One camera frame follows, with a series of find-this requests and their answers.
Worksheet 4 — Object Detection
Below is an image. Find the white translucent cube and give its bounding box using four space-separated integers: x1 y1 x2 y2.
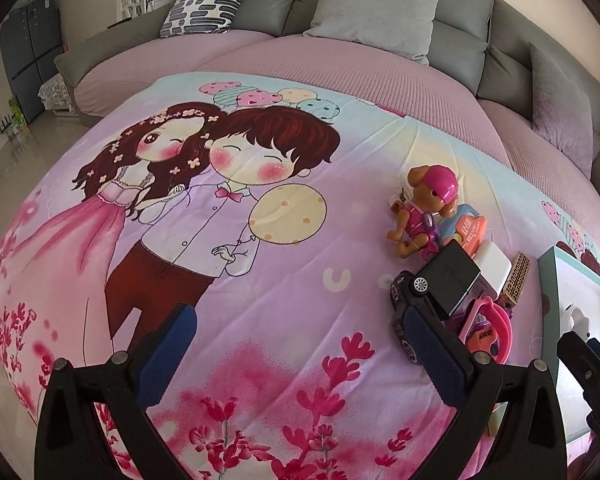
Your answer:
472 240 512 283

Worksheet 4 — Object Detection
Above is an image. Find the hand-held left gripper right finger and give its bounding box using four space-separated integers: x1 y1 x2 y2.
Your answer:
404 304 567 480

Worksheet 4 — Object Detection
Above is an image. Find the white tray with teal rim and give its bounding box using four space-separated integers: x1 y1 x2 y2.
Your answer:
537 247 600 443

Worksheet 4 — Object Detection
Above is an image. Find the cartoon printed blanket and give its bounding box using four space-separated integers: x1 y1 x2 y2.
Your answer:
0 72 600 480

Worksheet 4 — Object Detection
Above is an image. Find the brown toy dog pink cap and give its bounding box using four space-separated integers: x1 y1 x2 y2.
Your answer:
386 164 461 260

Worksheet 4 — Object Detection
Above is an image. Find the gold patterned box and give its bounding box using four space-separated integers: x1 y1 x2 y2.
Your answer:
497 251 531 311

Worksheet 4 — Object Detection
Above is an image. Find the black toy car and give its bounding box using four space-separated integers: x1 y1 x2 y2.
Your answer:
391 269 431 367

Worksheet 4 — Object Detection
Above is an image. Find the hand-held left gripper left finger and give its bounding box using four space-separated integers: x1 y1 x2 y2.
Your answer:
34 302 198 480

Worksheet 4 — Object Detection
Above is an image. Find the dark grey cabinet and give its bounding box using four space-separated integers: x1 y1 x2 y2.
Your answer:
0 0 63 123

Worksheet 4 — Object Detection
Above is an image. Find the orange and blue toy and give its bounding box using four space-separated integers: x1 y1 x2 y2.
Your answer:
440 203 488 251

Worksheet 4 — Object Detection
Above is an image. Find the grey sofa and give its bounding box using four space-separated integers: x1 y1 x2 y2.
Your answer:
54 0 600 181

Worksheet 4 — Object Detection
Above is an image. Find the pink knitted sofa cover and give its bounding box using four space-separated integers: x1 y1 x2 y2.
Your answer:
74 27 600 196

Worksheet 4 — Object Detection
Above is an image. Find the light grey pillow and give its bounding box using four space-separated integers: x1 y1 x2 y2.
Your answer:
305 0 442 66

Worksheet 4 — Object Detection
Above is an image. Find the grey purple pillow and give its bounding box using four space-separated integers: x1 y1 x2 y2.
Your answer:
527 41 600 181

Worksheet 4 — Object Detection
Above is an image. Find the black white patterned pillow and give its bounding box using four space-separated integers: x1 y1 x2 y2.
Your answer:
160 0 260 39

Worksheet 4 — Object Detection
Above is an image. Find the black box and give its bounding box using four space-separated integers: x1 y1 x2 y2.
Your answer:
414 239 481 318

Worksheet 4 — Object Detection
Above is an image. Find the floral cloth bundle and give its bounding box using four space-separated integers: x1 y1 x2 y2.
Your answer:
39 74 76 111

